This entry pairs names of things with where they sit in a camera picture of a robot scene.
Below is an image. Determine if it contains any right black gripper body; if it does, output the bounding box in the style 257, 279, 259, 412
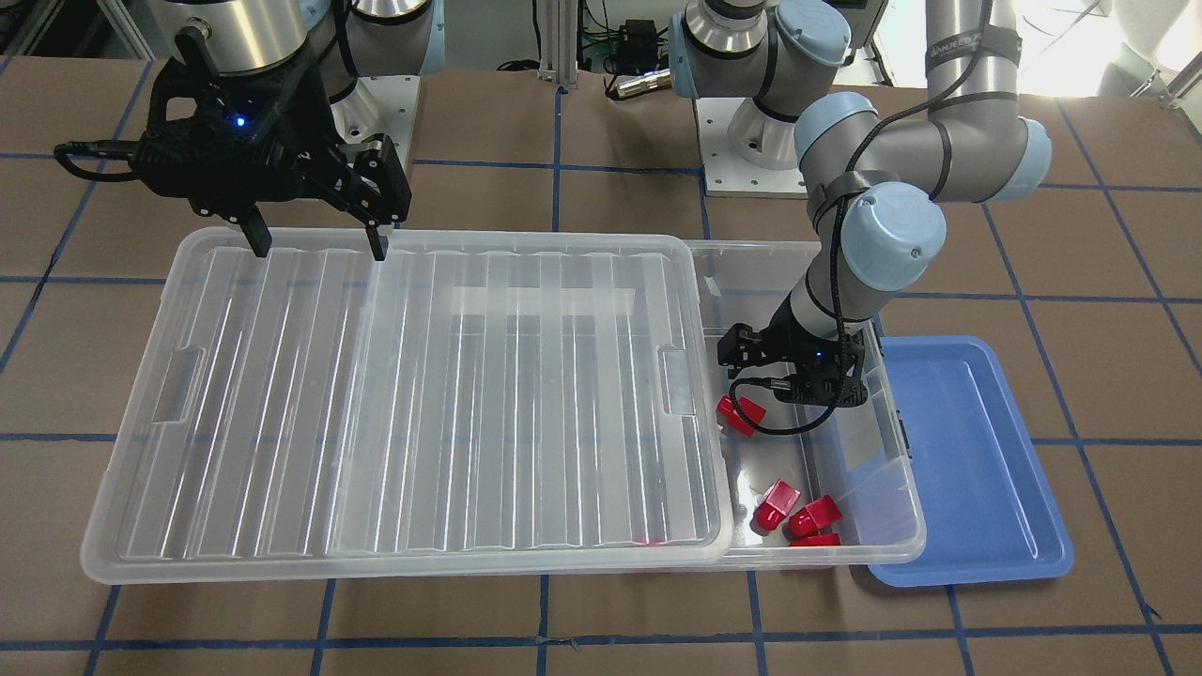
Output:
130, 26, 381, 226

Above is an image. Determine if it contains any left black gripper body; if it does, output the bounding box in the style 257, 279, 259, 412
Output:
718, 324, 867, 407

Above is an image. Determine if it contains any clear plastic box lid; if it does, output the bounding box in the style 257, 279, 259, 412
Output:
79, 227, 734, 585

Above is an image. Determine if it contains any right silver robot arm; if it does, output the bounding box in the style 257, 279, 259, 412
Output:
126, 1, 445, 261

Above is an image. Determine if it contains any clear plastic storage box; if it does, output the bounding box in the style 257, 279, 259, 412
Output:
688, 241, 927, 573

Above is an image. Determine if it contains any red block upright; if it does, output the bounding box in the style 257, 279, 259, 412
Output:
750, 480, 801, 534

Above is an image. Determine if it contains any red block lying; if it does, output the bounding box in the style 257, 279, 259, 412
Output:
784, 496, 841, 540

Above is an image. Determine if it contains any red block at box edge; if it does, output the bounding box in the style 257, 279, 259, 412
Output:
789, 533, 841, 547

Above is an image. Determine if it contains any blue plastic tray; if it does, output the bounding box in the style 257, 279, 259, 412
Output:
871, 336, 1076, 588

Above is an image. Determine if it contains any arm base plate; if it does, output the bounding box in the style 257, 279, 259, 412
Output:
694, 97, 807, 200
331, 75, 424, 165

